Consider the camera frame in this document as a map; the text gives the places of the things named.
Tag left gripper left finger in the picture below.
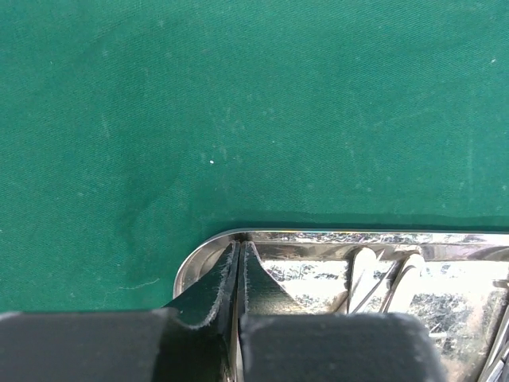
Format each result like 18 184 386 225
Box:
1 241 240 381

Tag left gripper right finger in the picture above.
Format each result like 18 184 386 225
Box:
238 241 447 381

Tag steel tweezers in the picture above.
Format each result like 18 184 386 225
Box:
347 247 385 314

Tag stainless steel instrument tray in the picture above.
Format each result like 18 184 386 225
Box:
173 229 508 381

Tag green surgical drape cloth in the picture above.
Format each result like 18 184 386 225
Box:
1 1 508 311

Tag steel forceps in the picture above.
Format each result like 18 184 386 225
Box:
380 253 425 313

